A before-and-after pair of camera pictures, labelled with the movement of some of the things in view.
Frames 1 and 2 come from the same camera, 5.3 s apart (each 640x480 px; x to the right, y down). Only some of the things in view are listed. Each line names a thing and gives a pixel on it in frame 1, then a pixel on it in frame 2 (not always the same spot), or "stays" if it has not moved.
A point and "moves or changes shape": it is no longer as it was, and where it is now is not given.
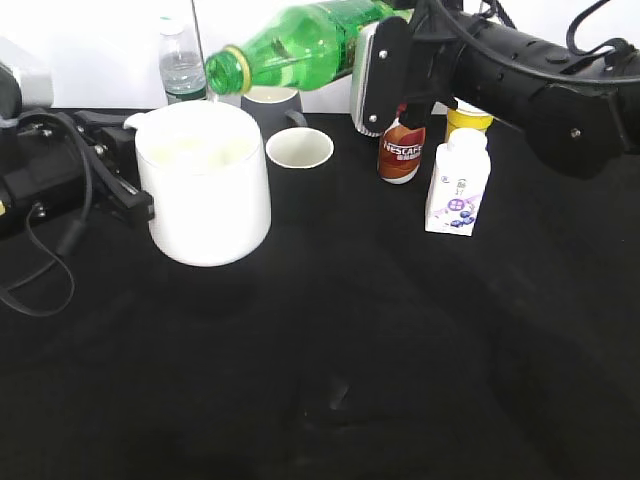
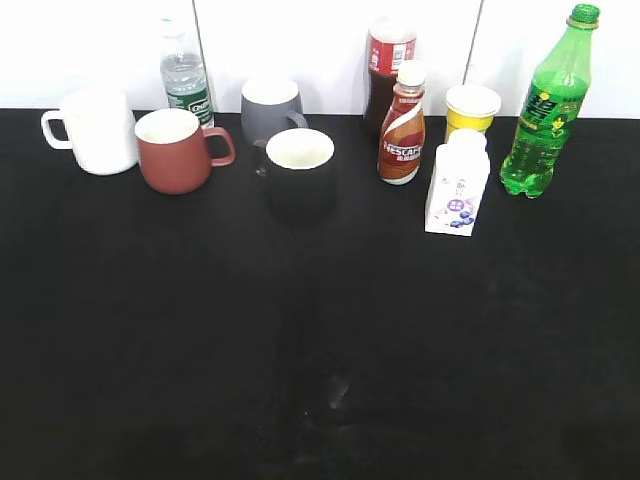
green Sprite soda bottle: x=308 y=47 -> x=557 y=89
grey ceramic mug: x=275 y=108 stays
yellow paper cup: x=464 y=116 stays
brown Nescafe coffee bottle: x=400 y=149 stays
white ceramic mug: x=202 y=164 moves or changes shape
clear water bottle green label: x=181 y=63 stays
